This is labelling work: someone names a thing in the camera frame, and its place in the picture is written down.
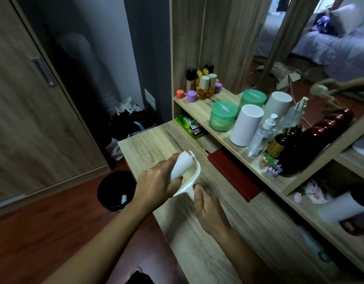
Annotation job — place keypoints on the black capped bottle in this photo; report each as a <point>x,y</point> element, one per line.
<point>209,68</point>

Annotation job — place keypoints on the amber glass bottle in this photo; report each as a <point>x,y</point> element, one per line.
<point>278,144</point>

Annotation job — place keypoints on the crumpled pink white wrapper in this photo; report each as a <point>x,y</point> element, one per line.
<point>313,192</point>

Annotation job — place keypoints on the person's left thumb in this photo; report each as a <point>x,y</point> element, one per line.
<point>175,183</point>

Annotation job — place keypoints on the yellow slim bottle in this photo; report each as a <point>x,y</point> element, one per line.
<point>199,79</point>

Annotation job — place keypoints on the yellow capped bottle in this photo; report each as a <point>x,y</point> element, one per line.
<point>205,72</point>

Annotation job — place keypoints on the orange small jar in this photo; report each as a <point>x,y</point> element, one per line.
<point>180,94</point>

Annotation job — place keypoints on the black round trash bin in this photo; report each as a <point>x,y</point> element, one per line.
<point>111,189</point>

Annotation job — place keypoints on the wooden vanity desk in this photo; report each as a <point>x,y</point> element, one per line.
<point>235,209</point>

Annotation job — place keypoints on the green cream jar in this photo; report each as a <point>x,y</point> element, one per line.
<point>222,116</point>

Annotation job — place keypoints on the wooden wardrobe door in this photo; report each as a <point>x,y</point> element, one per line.
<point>31,115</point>

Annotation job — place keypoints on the white plastic handheld device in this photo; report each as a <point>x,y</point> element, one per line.
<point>185,167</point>

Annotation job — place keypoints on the dark red book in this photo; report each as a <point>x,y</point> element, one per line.
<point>233,174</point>

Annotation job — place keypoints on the person's left forearm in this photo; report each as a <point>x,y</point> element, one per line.
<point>102,248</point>

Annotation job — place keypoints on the white scrap in bin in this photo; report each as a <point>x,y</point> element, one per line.
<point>124,199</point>

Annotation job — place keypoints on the oil bottle grey-green cap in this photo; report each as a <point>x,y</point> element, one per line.
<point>212,84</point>
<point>204,88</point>

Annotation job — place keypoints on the dark red glossy bottle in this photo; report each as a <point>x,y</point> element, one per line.
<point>303,150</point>

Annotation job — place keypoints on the white wall socket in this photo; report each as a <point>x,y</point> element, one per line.
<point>150,99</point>

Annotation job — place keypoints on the blue small figurine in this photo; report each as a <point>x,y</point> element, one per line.
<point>273,170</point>

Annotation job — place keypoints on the beige bottle black cap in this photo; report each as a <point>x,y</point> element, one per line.
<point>191,79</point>

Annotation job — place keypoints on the person's right thumb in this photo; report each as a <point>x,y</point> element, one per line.
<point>197,194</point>

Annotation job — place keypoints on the person's left hand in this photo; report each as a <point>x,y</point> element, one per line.
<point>152,186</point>

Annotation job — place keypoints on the green flat packet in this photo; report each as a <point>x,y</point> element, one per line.
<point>189,125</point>

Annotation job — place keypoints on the white plastic bag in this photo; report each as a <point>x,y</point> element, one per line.
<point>127,105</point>

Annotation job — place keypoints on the person's right hand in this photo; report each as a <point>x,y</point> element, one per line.
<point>210,212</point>

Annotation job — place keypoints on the black garment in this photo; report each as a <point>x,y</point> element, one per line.
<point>140,278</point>

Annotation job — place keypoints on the clear spray bottle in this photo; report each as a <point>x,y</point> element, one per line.
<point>260,138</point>

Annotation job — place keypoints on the green small figurine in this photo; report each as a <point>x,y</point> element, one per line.
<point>266,160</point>

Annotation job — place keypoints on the white cloth bag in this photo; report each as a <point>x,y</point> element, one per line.
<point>114,149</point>

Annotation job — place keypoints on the black bag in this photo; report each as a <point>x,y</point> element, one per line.
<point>131,122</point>

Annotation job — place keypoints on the vanity mirror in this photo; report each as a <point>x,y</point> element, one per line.
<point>318,56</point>

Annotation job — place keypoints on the small purple jar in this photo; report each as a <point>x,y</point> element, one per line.
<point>218,88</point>

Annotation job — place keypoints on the person's right forearm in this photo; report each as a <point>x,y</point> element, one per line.
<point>244,260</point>

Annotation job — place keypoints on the white cylinder container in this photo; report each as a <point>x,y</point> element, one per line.
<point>245,125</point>

